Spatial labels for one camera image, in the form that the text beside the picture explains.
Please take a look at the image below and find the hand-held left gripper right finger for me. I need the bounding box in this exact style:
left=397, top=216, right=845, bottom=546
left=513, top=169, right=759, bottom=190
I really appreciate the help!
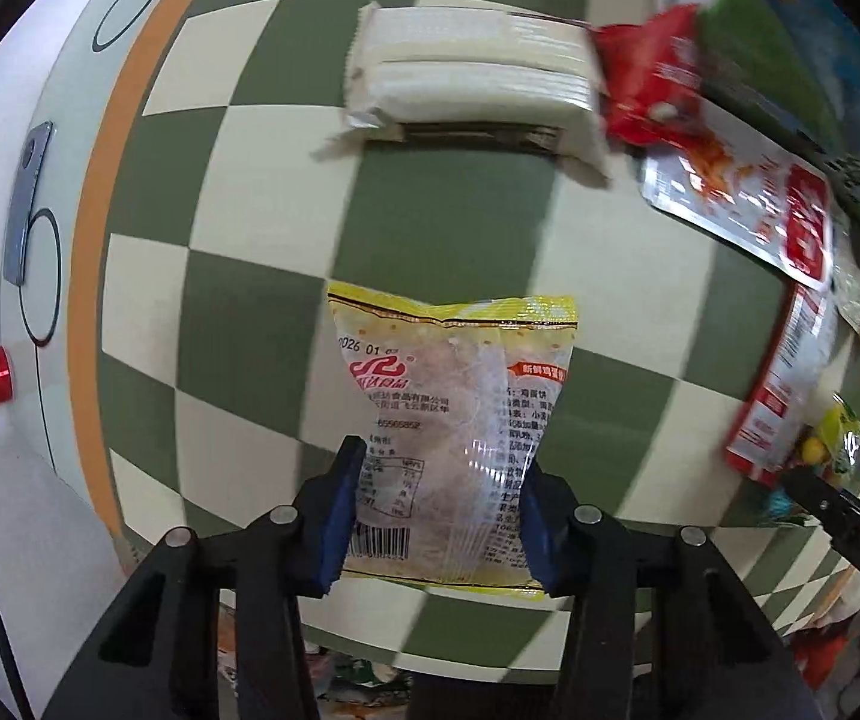
left=518, top=460, right=822, bottom=720

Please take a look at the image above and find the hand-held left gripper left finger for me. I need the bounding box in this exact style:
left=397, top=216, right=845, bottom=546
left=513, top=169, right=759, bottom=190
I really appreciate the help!
left=40, top=435, right=368, bottom=720

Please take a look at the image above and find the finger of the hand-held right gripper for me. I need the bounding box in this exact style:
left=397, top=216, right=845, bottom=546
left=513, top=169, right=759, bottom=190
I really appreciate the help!
left=781, top=466, right=860, bottom=601

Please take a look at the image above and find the yellow clear snack packet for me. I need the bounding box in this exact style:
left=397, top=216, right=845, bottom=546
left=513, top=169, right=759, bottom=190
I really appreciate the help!
left=326, top=281, right=579, bottom=601

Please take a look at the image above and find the yellow green snack packet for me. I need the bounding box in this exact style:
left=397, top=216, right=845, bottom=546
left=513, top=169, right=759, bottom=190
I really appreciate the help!
left=801, top=394, right=860, bottom=482

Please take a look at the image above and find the red white snack packet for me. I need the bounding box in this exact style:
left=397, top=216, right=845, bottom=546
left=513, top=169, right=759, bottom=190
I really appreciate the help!
left=724, top=281, right=840, bottom=485

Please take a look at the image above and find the green checkered tablecloth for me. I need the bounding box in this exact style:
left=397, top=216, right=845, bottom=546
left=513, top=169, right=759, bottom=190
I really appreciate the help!
left=0, top=0, right=860, bottom=691

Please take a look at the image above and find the red clear flat snack packet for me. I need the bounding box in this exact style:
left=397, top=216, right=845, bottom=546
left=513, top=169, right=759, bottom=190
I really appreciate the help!
left=640, top=101, right=836, bottom=290

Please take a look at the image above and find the grey flat plate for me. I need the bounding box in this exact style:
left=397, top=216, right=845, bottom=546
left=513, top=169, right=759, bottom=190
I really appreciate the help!
left=2, top=120, right=56, bottom=286

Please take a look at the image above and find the white cracker packet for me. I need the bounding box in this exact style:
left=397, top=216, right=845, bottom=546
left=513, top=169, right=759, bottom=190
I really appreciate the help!
left=343, top=2, right=615, bottom=181

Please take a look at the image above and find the red crinkled snack packet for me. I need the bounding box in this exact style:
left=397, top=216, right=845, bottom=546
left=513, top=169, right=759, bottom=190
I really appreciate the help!
left=593, top=4, right=708, bottom=147

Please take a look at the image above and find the blue green cow carton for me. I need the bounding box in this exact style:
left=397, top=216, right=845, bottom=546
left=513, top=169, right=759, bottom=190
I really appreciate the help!
left=643, top=0, right=860, bottom=256

